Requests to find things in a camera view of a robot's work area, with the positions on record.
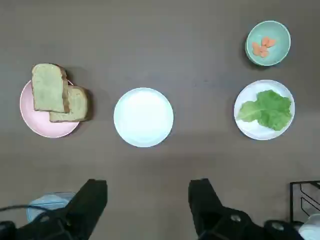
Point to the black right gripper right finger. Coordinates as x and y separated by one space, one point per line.
205 212

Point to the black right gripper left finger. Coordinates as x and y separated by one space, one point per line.
85 207

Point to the green lettuce leaf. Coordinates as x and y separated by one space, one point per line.
272 112

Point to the brown bread slice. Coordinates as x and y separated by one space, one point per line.
48 87
77 105

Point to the green bowl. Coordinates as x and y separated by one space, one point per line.
277 30

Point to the pink round plate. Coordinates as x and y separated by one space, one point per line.
45 122

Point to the white round plate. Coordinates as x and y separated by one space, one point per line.
252 127
143 117

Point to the clear plastic container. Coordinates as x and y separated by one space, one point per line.
42 200

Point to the white cup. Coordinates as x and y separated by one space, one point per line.
312 227

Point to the orange carrot slice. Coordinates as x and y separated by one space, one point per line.
272 43
263 52
265 41
256 48

